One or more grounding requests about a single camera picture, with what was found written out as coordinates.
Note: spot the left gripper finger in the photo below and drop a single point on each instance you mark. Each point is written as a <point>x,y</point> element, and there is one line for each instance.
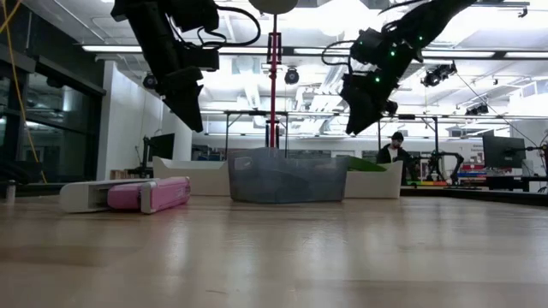
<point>188,104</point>

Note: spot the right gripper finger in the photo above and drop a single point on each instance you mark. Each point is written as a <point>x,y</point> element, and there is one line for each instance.
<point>359,115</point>

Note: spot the green tape roll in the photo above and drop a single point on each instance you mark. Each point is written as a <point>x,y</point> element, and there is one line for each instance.
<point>364,164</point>

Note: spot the pink and white stapler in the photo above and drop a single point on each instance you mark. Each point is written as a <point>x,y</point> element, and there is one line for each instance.
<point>164,194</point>

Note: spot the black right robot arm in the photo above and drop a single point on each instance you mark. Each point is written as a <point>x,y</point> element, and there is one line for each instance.
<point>428,21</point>

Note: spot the black background robot arm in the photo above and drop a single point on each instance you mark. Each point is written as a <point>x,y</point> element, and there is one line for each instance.
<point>445,164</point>

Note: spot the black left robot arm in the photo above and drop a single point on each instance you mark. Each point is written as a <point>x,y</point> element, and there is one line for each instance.
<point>154,30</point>

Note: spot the black hanging spotlight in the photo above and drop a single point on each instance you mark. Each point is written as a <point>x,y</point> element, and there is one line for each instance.
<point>291,75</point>
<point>438,73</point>
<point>149,81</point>

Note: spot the person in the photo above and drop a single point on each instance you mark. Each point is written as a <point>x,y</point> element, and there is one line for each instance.
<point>393,152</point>

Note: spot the black computer monitor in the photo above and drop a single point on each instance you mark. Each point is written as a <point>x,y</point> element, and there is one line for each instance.
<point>503,152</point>
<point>162,146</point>

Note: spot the white plastic bin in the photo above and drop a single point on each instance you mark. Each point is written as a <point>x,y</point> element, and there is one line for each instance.
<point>372,184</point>
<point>192,177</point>

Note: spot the grey translucent plastic bin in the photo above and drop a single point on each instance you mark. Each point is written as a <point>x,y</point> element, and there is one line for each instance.
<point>287,179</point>

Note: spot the colourful storage shelf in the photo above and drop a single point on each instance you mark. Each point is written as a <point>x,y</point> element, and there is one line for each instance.
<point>471,173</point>

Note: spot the black workstation frame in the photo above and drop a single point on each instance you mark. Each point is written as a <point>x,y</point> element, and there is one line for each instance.
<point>411,116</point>
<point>257,113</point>

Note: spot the white short post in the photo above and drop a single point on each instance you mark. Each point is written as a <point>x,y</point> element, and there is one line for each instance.
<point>11,190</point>

